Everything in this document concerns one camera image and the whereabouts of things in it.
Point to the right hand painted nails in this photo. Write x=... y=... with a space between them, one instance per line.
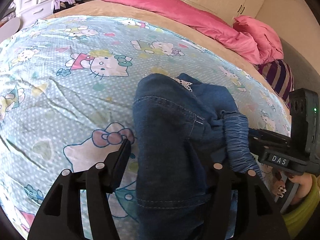
x=295 y=188

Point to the white round stool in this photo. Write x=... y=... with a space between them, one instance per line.
x=9 y=28

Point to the purple striped pillow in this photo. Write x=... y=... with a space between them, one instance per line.
x=279 y=76

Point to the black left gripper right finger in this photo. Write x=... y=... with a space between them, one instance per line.
x=257 y=215

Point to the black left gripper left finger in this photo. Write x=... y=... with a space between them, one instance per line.
x=60 y=216

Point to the grey headboard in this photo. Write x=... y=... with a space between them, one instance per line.
x=304 y=75

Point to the pink pillow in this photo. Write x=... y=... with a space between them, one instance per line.
x=268 y=45

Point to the white drawer cabinet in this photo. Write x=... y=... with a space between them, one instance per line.
x=29 y=11

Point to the blue denim pants lace hem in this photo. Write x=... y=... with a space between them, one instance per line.
x=183 y=126

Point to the Hello Kitty blue bed sheet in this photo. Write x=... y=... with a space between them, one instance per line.
x=67 y=88

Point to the pink quilt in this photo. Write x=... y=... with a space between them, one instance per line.
x=203 y=22

